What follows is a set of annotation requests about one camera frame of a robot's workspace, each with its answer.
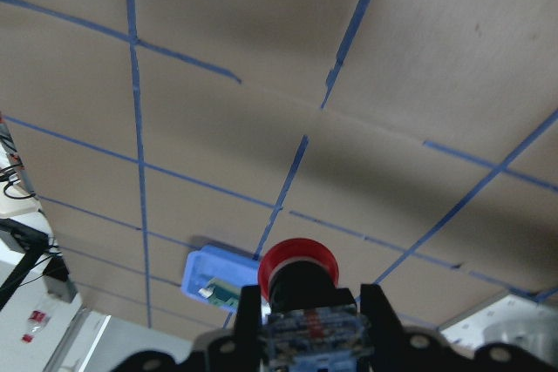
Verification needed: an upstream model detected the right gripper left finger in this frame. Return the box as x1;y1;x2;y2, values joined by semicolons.
113;285;262;371

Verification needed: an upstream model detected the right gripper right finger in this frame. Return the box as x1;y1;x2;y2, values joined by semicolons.
360;284;557;372

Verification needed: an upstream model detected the red emergency stop button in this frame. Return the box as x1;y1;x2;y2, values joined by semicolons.
258;238;373;371

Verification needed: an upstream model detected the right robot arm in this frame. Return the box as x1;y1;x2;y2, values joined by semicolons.
116;274;557;371

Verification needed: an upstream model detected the green terminal block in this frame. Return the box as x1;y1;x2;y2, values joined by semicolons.
198;278;241;309

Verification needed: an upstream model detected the blue plastic tray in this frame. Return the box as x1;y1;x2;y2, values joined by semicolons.
180;245;259;314

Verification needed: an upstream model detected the plastic water bottle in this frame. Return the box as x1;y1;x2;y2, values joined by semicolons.
21;309;51;343

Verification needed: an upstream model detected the black monitor stand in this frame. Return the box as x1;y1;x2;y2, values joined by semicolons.
1;219;78;308

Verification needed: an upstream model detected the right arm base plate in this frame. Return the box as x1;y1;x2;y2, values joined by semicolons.
438;293;557;349

